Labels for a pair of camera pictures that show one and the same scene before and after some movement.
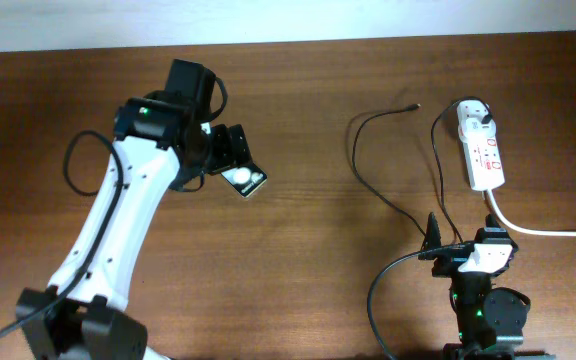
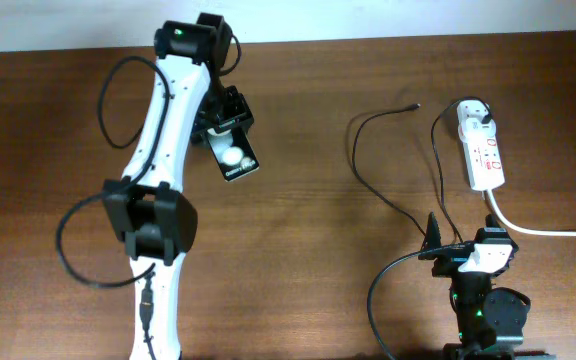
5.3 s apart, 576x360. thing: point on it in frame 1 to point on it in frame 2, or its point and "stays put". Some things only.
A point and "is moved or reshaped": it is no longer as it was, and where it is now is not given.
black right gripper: (447, 264) stays put
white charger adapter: (473, 130) stays put
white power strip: (482, 153) stays put
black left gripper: (226, 155) to (239, 113)
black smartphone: (246, 179) is moved or reshaped
